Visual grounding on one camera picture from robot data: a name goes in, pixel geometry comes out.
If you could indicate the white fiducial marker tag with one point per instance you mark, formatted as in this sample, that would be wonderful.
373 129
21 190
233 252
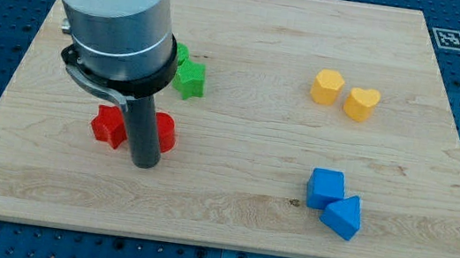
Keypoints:
446 38

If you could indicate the green round block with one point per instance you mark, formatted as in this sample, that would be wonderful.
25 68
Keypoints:
182 53

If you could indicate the light wooden board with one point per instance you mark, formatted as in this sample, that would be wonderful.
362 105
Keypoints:
244 152

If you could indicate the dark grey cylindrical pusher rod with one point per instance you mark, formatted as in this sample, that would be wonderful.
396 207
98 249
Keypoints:
142 131

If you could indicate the green star block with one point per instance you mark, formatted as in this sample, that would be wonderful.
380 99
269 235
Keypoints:
190 79

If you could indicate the red star block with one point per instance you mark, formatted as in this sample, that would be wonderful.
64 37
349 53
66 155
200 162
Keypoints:
108 126

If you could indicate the blue cube block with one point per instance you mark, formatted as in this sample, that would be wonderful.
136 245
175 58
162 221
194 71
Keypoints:
324 187

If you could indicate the yellow heart block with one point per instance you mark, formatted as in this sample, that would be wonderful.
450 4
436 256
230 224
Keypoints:
360 103

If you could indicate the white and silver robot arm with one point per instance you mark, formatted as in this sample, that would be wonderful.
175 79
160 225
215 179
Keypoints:
124 51

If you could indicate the blue triangle block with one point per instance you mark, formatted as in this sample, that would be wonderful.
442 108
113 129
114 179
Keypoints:
343 217

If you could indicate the red round block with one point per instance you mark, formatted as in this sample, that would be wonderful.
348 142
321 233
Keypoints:
166 131

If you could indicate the yellow hexagon block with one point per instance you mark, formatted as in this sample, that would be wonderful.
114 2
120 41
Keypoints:
327 86

